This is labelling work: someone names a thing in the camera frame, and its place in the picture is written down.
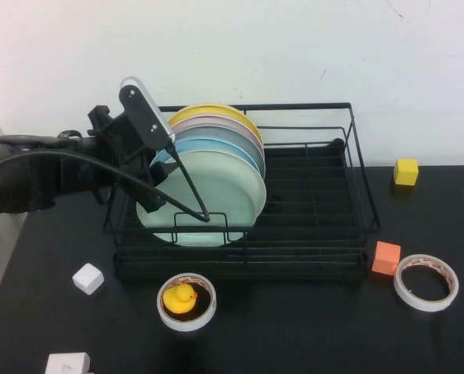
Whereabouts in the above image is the grey plate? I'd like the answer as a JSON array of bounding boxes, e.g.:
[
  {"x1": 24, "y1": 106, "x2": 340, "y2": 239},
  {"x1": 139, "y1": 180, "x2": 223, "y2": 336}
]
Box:
[{"x1": 175, "y1": 123, "x2": 267, "y2": 175}]

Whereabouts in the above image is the yellow cube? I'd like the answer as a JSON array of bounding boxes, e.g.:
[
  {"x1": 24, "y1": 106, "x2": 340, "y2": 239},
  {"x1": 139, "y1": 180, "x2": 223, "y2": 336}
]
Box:
[{"x1": 393, "y1": 158, "x2": 420, "y2": 187}]

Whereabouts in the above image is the pink plate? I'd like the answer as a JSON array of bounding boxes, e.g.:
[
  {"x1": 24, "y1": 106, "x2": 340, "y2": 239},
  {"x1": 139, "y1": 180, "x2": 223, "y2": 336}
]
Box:
[{"x1": 172, "y1": 115, "x2": 265, "y2": 159}]

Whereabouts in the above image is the cream white plate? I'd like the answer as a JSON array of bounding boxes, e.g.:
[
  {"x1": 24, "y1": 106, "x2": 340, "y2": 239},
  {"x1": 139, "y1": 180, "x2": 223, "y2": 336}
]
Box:
[{"x1": 179, "y1": 149, "x2": 267, "y2": 219}]

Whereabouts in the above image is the orange cube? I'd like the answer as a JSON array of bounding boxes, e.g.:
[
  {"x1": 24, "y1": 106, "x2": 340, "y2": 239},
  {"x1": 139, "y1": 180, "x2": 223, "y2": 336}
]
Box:
[{"x1": 371, "y1": 241, "x2": 402, "y2": 277}]

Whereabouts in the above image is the black wire dish rack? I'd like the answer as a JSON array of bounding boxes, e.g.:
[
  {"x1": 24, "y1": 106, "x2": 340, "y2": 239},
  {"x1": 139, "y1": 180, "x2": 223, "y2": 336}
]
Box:
[{"x1": 102, "y1": 102, "x2": 381, "y2": 282}]

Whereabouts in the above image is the yellow rubber duck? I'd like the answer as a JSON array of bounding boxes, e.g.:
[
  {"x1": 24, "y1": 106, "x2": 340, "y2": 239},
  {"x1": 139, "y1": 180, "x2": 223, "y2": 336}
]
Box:
[{"x1": 162, "y1": 283, "x2": 199, "y2": 314}]

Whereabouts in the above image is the yellow plate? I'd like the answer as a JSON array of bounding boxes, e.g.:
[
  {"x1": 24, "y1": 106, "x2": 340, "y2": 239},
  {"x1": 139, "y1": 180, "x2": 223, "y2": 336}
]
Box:
[{"x1": 167, "y1": 103, "x2": 264, "y2": 147}]

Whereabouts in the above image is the white rectangular block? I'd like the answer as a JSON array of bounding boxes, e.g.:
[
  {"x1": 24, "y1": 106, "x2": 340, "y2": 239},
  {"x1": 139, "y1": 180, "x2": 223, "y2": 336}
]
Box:
[{"x1": 44, "y1": 351, "x2": 91, "y2": 374}]

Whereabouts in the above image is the blue plate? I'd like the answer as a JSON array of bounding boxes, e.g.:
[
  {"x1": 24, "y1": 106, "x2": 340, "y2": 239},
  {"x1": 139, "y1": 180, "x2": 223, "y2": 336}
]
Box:
[{"x1": 149, "y1": 136, "x2": 262, "y2": 176}]

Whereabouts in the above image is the white cube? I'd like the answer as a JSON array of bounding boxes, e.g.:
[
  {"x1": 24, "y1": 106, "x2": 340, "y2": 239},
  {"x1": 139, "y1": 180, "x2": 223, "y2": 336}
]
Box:
[{"x1": 72, "y1": 263, "x2": 104, "y2": 295}]

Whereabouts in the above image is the white tape roll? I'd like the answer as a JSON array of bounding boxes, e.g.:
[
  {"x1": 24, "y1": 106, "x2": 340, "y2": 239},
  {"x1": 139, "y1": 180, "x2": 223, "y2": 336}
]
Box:
[
  {"x1": 156, "y1": 272, "x2": 218, "y2": 332},
  {"x1": 393, "y1": 253, "x2": 459, "y2": 312}
]

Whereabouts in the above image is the black camera cable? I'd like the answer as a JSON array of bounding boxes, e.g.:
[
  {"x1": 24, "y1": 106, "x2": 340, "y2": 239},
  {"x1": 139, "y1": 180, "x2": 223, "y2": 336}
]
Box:
[{"x1": 0, "y1": 144, "x2": 212, "y2": 224}]

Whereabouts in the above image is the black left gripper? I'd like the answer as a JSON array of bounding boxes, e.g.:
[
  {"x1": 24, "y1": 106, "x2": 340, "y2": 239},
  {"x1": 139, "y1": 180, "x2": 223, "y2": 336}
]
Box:
[{"x1": 86, "y1": 104, "x2": 175, "y2": 214}]

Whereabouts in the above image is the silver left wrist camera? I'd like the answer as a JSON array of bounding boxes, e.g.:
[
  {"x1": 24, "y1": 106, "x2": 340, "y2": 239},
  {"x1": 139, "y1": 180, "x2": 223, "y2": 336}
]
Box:
[{"x1": 118, "y1": 76, "x2": 177, "y2": 151}]

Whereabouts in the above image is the mint green plate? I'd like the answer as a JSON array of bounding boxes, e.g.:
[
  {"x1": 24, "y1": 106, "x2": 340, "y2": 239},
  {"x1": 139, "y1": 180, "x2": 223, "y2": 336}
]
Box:
[{"x1": 136, "y1": 153, "x2": 262, "y2": 249}]

